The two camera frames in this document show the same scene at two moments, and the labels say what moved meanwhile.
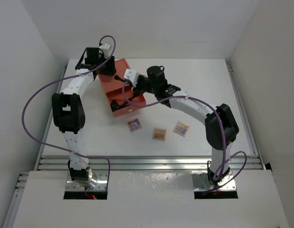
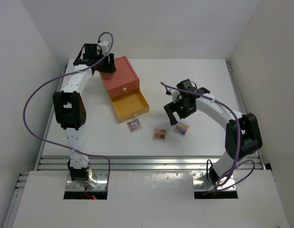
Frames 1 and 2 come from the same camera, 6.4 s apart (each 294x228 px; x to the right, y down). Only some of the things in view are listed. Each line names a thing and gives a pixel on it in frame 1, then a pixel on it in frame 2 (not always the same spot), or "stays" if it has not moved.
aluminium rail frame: (190, 163) stays
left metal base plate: (102, 185) stays
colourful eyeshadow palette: (181, 128) stays
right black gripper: (137, 86) → (172, 107)
